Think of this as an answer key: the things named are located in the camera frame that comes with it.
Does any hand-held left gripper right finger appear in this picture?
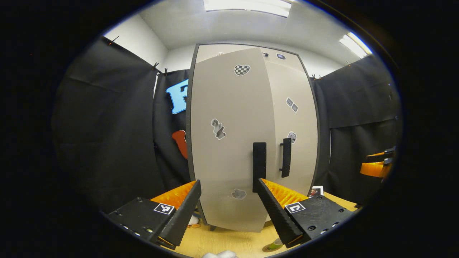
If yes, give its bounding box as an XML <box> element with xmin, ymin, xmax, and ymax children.
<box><xmin>258</xmin><ymin>178</ymin><xmax>356</xmax><ymax>249</ymax></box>

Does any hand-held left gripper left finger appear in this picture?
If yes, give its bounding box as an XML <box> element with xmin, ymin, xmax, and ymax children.
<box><xmin>106</xmin><ymin>179</ymin><xmax>202</xmax><ymax>250</ymax></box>

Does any grey cabinet door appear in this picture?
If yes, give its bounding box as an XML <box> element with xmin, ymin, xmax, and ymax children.
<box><xmin>190</xmin><ymin>48</ymin><xmax>276</xmax><ymax>233</ymax></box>
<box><xmin>264</xmin><ymin>54</ymin><xmax>319</xmax><ymax>197</ymax></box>

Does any grey open-front cabinet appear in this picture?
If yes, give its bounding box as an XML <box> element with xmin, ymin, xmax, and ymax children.
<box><xmin>186</xmin><ymin>43</ymin><xmax>321</xmax><ymax>230</ymax></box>

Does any black backdrop cloth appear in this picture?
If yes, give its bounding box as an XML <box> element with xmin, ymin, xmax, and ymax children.
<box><xmin>52</xmin><ymin>36</ymin><xmax>402</xmax><ymax>215</ymax></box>

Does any black door handle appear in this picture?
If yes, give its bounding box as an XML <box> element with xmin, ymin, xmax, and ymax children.
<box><xmin>280</xmin><ymin>138</ymin><xmax>292</xmax><ymax>178</ymax></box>
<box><xmin>253</xmin><ymin>142</ymin><xmax>267</xmax><ymax>193</ymax></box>

